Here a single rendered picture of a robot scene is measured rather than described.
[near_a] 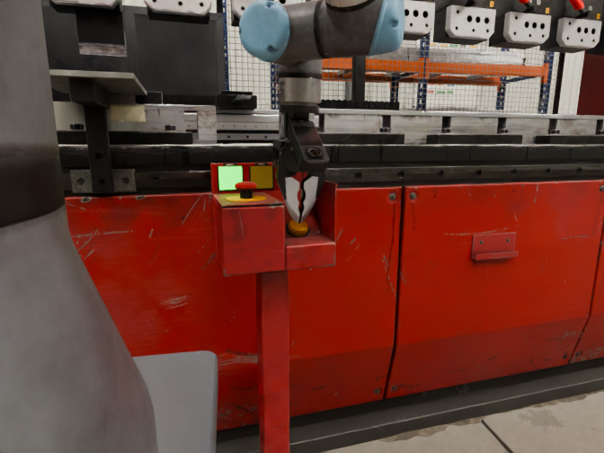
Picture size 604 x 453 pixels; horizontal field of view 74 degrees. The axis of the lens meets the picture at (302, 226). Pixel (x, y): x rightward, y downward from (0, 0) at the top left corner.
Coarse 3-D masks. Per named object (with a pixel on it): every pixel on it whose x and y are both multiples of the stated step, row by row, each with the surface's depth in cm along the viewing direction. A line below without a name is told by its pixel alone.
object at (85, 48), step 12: (84, 12) 90; (96, 12) 91; (108, 12) 91; (120, 12) 92; (84, 24) 90; (96, 24) 91; (108, 24) 92; (120, 24) 92; (84, 36) 91; (96, 36) 92; (108, 36) 92; (120, 36) 93; (84, 48) 92; (96, 48) 93; (108, 48) 93; (120, 48) 94
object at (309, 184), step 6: (306, 174) 74; (306, 180) 72; (312, 180) 72; (306, 186) 72; (312, 186) 73; (306, 192) 73; (312, 192) 73; (306, 198) 73; (312, 198) 73; (306, 204) 73; (312, 204) 74; (300, 210) 75; (306, 210) 74; (300, 216) 74; (306, 216) 75; (300, 222) 75
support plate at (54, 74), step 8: (56, 72) 68; (64, 72) 68; (72, 72) 69; (80, 72) 69; (88, 72) 69; (96, 72) 70; (104, 72) 70; (112, 72) 70; (56, 80) 73; (64, 80) 73; (96, 80) 73; (104, 80) 73; (112, 80) 73; (120, 80) 73; (128, 80) 73; (136, 80) 75; (56, 88) 84; (64, 88) 84; (112, 88) 84; (120, 88) 84; (128, 88) 84; (136, 88) 84; (144, 88) 90
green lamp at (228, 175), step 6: (222, 168) 77; (228, 168) 78; (234, 168) 78; (240, 168) 78; (222, 174) 77; (228, 174) 78; (234, 174) 78; (240, 174) 79; (222, 180) 78; (228, 180) 78; (234, 180) 78; (240, 180) 79; (222, 186) 78; (228, 186) 78; (234, 186) 79
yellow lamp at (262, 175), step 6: (252, 168) 79; (258, 168) 79; (264, 168) 80; (270, 168) 80; (252, 174) 79; (258, 174) 80; (264, 174) 80; (270, 174) 80; (252, 180) 79; (258, 180) 80; (264, 180) 80; (270, 180) 81; (258, 186) 80; (264, 186) 80; (270, 186) 81
